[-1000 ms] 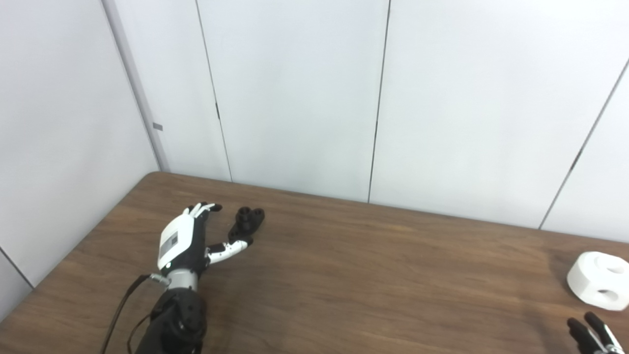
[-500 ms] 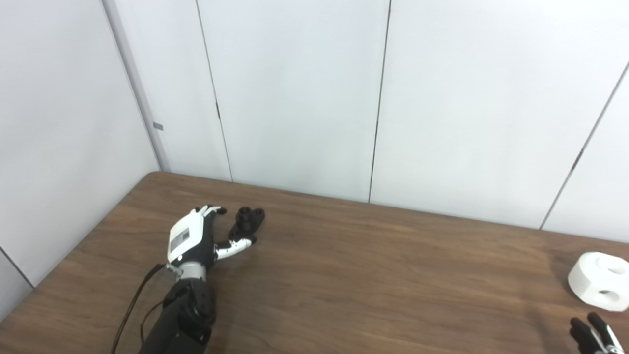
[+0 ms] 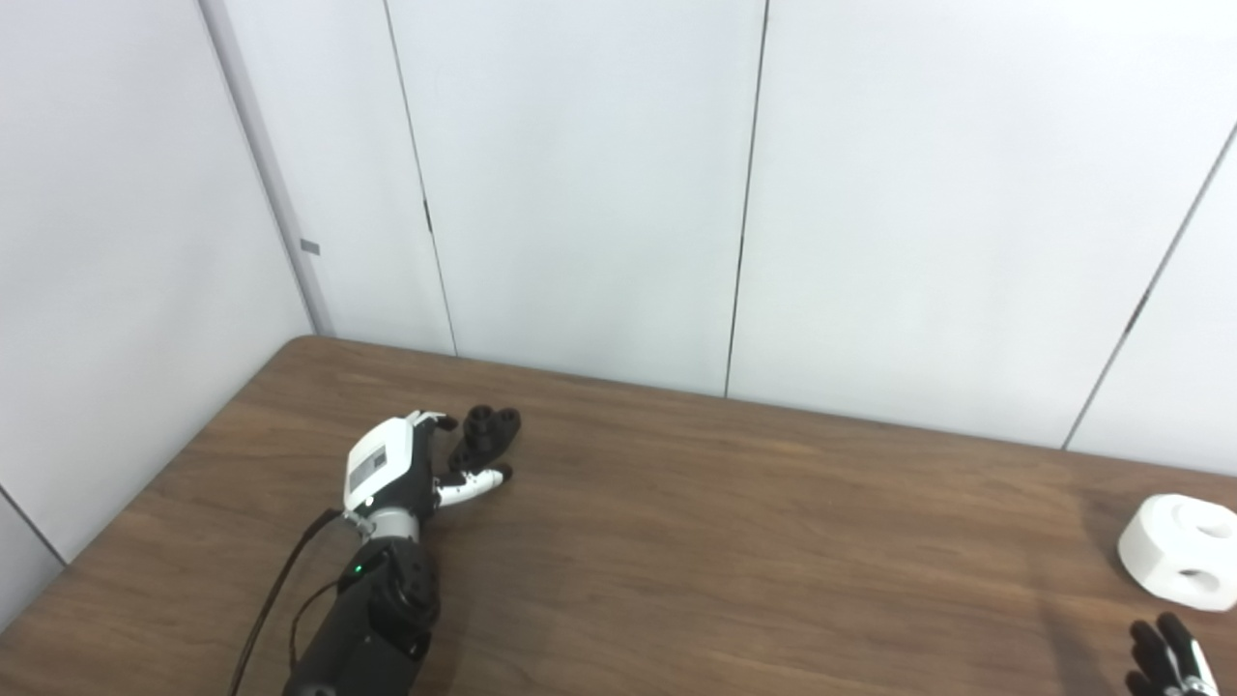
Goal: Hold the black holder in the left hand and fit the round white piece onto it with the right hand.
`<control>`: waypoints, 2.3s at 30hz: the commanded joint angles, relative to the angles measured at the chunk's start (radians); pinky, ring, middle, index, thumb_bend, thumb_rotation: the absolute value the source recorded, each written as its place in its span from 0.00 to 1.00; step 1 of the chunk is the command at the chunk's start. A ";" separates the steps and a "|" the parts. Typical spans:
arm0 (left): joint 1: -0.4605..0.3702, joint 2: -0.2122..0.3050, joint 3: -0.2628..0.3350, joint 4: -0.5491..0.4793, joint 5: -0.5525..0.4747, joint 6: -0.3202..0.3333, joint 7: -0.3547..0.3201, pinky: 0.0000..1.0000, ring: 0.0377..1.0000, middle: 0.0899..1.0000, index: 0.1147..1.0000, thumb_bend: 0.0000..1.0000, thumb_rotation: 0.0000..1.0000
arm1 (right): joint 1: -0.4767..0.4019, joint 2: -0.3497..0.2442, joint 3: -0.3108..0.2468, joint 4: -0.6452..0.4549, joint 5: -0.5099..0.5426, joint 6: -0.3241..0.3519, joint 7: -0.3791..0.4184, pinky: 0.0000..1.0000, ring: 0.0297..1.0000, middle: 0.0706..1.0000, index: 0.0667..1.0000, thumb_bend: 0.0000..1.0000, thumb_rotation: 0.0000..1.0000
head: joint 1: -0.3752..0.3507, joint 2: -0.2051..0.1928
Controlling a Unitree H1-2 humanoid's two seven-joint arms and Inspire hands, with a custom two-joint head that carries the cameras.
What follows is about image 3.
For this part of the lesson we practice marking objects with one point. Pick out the round white piece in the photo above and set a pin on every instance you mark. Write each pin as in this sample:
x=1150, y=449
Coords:
x=1160, y=551

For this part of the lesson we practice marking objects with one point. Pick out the black flanged holder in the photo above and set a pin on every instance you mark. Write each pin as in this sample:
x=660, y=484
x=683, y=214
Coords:
x=483, y=435

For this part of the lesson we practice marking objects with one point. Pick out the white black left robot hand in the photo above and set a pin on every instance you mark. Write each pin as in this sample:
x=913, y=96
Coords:
x=379, y=464

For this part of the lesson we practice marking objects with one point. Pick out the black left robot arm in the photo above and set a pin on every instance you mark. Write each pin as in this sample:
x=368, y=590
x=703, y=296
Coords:
x=372, y=619

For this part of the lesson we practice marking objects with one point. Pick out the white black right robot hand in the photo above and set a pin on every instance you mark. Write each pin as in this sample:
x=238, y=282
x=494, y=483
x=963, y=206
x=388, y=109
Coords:
x=1165, y=667

